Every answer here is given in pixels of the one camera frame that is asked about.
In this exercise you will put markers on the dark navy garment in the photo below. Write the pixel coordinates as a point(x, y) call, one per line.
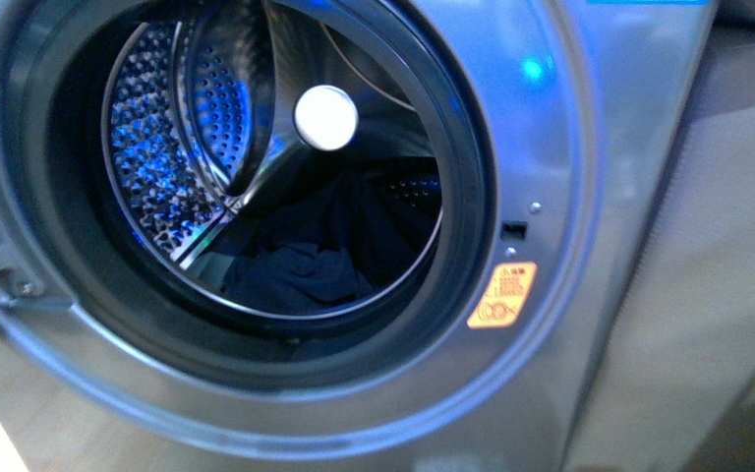
point(345, 242)

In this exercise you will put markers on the grey front-load washing machine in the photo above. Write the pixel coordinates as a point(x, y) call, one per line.
point(578, 101)

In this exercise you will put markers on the orange warning sticker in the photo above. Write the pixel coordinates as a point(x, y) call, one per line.
point(504, 297)

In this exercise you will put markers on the perforated steel washer drum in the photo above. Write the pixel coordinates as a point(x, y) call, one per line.
point(217, 111)

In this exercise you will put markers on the black rubber door gasket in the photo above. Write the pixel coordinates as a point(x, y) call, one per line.
point(120, 311)

